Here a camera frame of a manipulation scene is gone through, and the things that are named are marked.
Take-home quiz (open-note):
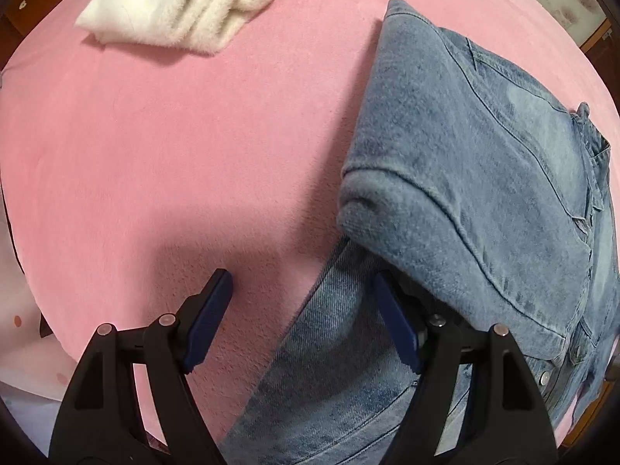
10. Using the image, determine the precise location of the blue denim jacket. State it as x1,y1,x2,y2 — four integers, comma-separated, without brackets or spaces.
222,0,619,464

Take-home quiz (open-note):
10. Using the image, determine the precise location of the white dotted bed sheet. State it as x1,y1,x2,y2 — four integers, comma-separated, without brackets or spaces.
1,207,75,456

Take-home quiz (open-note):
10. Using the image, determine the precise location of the pink bed cover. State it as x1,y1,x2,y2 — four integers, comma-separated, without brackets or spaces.
1,0,619,440

